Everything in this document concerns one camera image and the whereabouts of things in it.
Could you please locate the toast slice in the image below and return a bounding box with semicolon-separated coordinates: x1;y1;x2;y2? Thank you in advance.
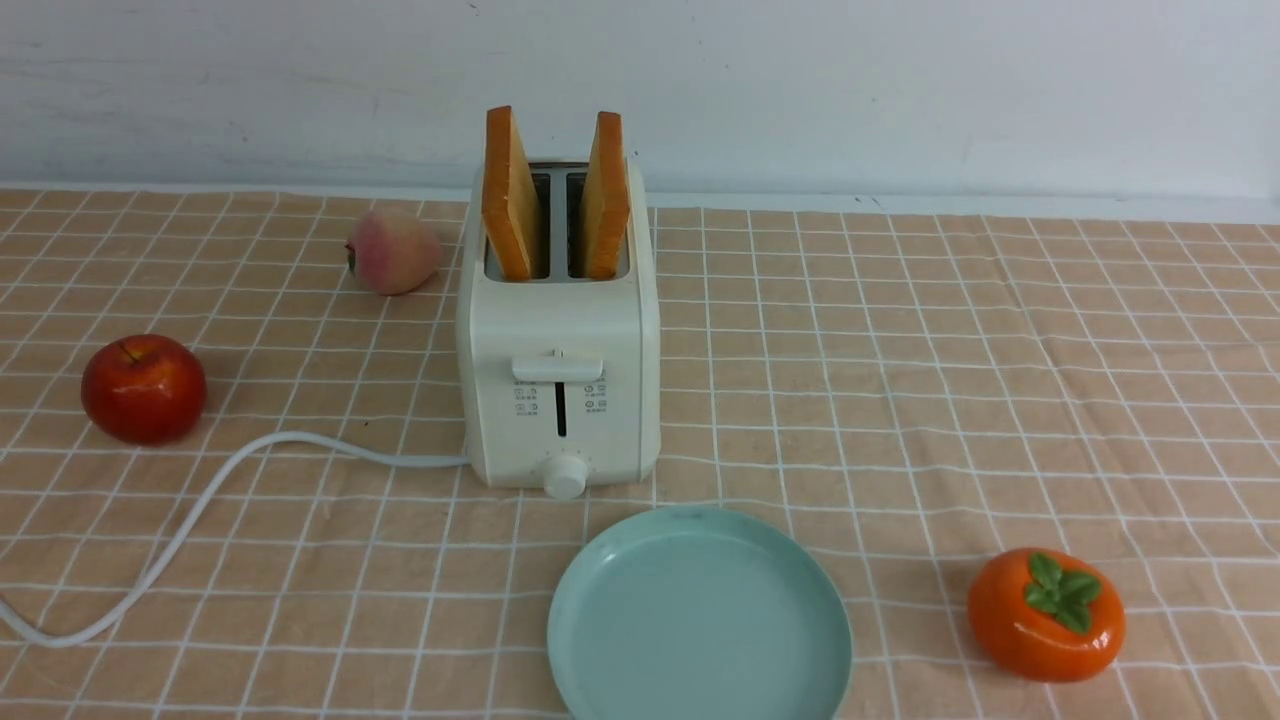
580;111;631;281
481;105;544;282

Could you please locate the white two-slot toaster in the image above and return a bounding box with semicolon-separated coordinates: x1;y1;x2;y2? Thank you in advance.
454;161;660;498

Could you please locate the light blue plate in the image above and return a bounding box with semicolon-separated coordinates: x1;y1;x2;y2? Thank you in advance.
547;506;854;719

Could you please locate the pink peach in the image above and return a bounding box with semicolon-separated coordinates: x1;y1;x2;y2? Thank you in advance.
346;210;444;296

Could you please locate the orange checkered tablecloth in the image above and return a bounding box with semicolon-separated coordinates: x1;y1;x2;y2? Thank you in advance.
1;190;1279;719

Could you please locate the orange persimmon with green leaf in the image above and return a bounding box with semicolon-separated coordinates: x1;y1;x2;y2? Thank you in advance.
966;547;1126;683

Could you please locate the red apple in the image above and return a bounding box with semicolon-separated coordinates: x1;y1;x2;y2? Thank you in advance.
79;334;209;447

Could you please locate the white power cable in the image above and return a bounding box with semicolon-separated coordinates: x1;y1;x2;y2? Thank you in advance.
0;430;468;648

